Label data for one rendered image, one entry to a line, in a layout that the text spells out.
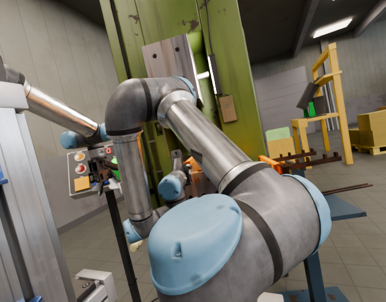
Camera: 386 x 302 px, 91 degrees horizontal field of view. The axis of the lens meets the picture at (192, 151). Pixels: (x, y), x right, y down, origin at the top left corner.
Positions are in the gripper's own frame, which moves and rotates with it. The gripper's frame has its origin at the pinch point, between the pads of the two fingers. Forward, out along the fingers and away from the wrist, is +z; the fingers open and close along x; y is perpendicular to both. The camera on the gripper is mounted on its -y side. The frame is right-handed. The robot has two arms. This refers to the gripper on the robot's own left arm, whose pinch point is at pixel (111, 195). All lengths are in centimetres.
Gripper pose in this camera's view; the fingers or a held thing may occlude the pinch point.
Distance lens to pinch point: 108.0
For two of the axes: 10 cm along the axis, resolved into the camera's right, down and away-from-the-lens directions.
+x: 9.0, -1.6, -4.0
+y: -3.8, 1.5, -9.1
